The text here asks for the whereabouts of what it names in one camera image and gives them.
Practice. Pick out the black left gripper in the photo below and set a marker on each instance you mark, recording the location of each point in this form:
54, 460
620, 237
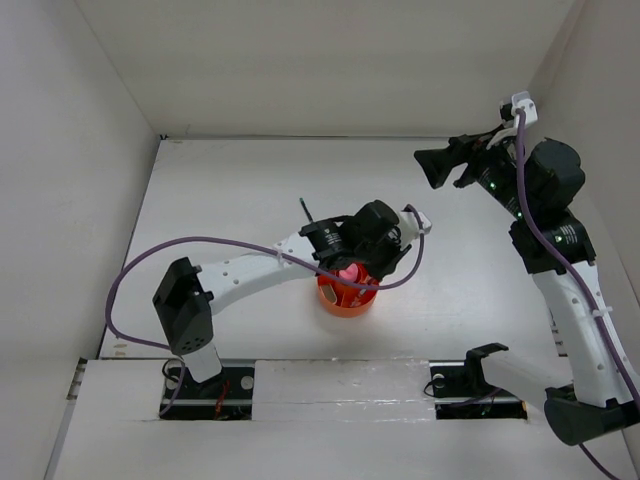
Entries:
396, 252

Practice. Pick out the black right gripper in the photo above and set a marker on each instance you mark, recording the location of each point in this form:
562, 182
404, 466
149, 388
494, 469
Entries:
472, 148

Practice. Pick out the pink-capped patterned bottle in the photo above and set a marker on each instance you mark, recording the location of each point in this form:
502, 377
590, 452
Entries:
350, 273

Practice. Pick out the green gel pen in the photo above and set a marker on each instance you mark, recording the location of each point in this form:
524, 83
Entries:
306, 210

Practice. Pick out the pink white mini stapler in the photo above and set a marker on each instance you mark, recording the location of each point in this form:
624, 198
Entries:
329, 293

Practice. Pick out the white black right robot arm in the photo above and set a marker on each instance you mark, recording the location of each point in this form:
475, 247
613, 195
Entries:
601, 395

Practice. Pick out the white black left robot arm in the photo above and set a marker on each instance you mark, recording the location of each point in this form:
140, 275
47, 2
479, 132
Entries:
188, 297

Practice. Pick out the orange round organizer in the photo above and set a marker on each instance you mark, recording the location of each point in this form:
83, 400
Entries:
345, 294

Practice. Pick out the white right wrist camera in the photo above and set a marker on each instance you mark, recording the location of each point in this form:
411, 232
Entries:
511, 107

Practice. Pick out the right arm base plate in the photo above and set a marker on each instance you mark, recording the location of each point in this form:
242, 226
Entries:
456, 397

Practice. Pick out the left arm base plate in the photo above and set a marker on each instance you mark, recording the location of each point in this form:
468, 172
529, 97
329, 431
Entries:
230, 399

